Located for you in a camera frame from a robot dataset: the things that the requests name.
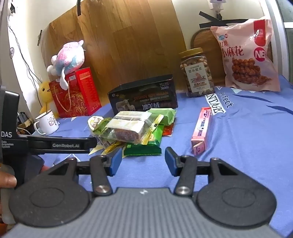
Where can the short black tape strip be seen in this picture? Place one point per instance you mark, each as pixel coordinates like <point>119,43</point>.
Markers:
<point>79,8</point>

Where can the black charger block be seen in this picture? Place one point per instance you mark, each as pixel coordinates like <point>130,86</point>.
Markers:
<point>24,122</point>

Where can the person's left hand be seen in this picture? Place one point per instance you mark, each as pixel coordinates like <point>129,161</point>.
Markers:
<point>8,180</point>

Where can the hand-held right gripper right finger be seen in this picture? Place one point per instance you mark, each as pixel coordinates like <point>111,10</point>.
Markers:
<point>171,162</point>

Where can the long pink candy box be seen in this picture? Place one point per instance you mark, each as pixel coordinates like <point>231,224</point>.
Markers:
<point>201,130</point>

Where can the red gift box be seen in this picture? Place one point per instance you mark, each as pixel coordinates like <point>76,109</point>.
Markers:
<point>77,96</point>

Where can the light green snack packet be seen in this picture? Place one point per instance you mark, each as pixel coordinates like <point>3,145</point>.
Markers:
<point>167,114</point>

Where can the clear snack packet gold edge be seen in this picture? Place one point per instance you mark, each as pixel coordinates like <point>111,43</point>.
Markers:
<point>128,128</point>

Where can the crossed black tape strips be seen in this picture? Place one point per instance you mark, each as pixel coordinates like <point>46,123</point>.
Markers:
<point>217,21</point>

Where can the large pink snack bag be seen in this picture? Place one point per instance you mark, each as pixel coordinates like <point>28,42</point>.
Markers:
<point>245,57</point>

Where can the pink and blue plush toy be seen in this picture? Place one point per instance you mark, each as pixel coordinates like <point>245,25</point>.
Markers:
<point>68,57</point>

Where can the white wall power adapter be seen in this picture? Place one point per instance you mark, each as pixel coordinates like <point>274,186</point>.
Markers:
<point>216,5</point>

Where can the black cardboard box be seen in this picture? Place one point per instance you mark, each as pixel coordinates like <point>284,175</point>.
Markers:
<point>142,98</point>

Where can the yellow plush toy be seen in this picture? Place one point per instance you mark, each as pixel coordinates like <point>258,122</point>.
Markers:
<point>44,93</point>

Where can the clear nut jar gold lid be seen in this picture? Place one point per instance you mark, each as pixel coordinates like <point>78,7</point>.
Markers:
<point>196,77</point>

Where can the large wooden board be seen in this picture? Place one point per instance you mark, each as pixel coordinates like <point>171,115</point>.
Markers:
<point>128,41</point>

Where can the gold snack wrapper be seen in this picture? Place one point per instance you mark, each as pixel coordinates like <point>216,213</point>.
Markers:
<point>112,146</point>

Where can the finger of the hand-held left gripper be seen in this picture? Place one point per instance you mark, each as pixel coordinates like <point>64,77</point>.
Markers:
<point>64,145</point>

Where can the dark green snack packet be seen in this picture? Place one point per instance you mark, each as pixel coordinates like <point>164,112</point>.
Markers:
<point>142,150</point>

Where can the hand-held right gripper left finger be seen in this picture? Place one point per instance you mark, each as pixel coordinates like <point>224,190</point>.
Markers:
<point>115,161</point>

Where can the red snack packet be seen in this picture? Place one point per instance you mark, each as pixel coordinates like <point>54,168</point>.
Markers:
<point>168,131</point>

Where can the grey tape strip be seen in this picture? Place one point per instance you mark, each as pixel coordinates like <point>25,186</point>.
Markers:
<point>39,37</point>

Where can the white enamel mug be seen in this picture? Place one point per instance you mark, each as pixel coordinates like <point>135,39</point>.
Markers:
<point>47,123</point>

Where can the small white round snack cup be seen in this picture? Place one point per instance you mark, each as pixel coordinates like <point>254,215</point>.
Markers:
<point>93,121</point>

